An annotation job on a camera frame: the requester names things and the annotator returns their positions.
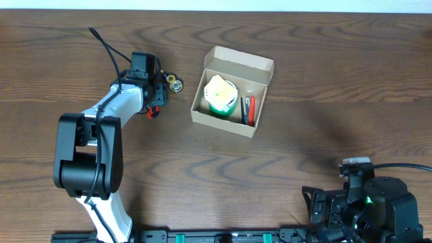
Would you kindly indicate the brown cardboard box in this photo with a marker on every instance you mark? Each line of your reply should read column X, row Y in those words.
column 251, row 74

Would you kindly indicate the correction tape dispenser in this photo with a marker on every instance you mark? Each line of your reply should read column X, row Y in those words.
column 174, row 82

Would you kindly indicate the green tape roll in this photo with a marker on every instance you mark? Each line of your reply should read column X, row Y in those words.
column 223, row 113

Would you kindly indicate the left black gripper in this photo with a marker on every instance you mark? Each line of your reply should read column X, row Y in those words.
column 159, row 95

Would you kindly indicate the red utility knife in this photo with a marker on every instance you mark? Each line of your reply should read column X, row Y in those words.
column 153, row 112

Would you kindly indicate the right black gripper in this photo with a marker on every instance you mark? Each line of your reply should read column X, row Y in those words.
column 317, row 205

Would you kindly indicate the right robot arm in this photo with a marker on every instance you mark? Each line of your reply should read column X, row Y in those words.
column 369, row 208

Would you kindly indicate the yellow sticky note pad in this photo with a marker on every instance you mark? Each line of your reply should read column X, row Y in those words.
column 216, row 92

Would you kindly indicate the red black stapler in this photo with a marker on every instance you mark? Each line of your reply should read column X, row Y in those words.
column 247, row 110

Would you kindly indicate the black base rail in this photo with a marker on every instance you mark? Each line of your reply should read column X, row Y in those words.
column 281, row 235

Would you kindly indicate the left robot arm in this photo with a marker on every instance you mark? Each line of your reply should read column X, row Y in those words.
column 89, row 153

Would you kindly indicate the white tape roll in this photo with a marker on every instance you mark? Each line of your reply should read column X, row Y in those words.
column 233, row 94

